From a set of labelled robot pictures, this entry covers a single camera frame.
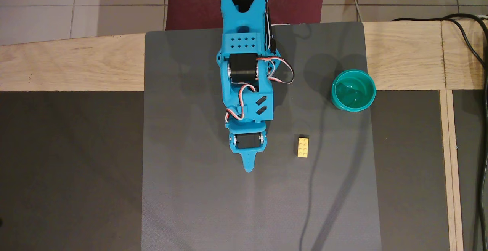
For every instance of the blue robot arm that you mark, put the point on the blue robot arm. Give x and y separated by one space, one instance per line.
244 22

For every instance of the green plastic cup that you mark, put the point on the green plastic cup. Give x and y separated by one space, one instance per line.
353 91

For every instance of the pale yellow lego brick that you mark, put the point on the pale yellow lego brick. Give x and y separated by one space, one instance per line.
303 147

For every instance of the dark grey mat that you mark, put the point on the dark grey mat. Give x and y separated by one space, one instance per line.
198 190

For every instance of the blue gripper body with servo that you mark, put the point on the blue gripper body with servo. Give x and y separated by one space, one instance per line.
246 141

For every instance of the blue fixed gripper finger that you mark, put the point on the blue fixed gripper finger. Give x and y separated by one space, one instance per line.
249 162

